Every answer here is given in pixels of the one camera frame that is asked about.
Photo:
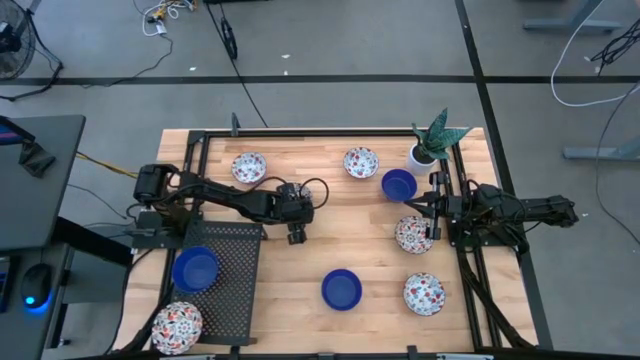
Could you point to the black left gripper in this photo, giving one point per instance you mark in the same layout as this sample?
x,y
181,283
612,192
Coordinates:
x,y
295,212

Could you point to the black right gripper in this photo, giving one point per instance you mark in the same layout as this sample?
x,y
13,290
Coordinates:
x,y
452,207

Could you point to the blue plastic bowl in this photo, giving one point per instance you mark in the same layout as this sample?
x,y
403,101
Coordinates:
x,y
195,270
397,184
341,290

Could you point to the red bowl floral inside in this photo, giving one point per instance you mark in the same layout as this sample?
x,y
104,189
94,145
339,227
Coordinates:
x,y
361,162
248,167
424,294

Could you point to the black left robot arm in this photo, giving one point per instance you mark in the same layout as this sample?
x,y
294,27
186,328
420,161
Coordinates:
x,y
235,197

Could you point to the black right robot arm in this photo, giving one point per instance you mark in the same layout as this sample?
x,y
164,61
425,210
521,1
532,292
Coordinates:
x,y
540,207

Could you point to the white plant pot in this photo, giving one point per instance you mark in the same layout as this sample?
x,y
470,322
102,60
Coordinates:
x,y
415,167

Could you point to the green snake plant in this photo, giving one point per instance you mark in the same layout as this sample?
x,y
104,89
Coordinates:
x,y
437,140

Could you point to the black perforated metal shelf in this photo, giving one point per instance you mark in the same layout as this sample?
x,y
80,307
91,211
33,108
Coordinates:
x,y
235,280

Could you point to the grey desk leg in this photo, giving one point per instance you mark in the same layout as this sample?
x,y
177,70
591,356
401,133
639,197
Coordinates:
x,y
595,152
570,25

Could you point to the white power strip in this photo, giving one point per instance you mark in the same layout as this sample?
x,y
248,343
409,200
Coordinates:
x,y
161,28

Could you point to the black desk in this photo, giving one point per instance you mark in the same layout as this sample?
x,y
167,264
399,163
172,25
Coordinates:
x,y
45,200

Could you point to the black computer mouse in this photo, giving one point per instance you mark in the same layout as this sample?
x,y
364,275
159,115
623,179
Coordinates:
x,y
35,285

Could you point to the black desk monitor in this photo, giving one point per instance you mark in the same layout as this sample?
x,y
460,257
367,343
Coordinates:
x,y
12,131

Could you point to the black floor fan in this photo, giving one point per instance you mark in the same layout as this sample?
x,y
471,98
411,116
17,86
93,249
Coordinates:
x,y
12,55

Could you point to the black aluminium table frame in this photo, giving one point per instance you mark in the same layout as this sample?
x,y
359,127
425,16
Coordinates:
x,y
320,133

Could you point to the black clamp mount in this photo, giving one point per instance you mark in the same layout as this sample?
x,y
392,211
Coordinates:
x,y
235,125

